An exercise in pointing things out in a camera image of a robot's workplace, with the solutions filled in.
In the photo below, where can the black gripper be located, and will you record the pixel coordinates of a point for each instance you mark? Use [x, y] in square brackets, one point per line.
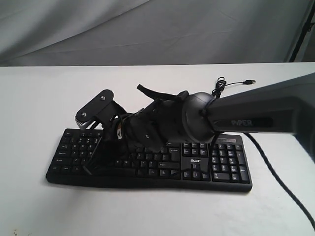
[152, 127]

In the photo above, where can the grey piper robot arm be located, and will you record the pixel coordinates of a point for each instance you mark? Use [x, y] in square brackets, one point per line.
[285, 107]

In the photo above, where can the black acer keyboard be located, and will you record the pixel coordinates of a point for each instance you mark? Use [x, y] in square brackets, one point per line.
[200, 166]

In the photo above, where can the grey backdrop cloth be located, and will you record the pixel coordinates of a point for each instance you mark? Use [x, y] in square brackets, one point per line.
[148, 32]

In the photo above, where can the black tripod stand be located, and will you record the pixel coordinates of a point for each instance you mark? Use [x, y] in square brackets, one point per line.
[305, 28]

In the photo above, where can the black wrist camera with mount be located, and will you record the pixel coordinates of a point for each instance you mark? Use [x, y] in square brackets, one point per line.
[100, 110]

